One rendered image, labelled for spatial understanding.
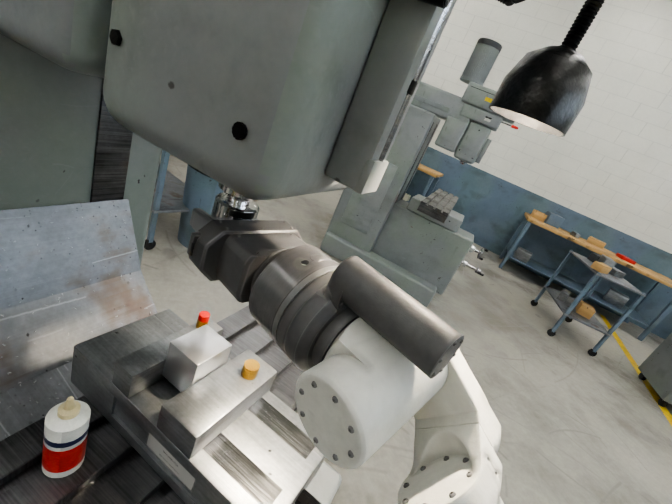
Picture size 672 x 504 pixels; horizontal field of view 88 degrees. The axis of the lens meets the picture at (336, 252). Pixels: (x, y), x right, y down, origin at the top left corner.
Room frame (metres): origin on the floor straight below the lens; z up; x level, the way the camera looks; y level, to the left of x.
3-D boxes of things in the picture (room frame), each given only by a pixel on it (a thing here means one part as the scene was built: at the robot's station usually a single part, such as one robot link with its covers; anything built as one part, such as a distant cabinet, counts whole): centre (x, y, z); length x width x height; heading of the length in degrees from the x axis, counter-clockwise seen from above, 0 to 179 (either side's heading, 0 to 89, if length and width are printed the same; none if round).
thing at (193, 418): (0.34, 0.06, 1.01); 0.15 x 0.06 x 0.04; 160
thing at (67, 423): (0.24, 0.20, 0.97); 0.04 x 0.04 x 0.11
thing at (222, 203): (0.35, 0.12, 1.26); 0.05 x 0.05 x 0.01
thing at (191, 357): (0.36, 0.11, 1.03); 0.06 x 0.05 x 0.06; 160
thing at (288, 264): (0.30, 0.04, 1.23); 0.13 x 0.12 x 0.10; 145
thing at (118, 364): (0.35, 0.09, 0.97); 0.35 x 0.15 x 0.11; 70
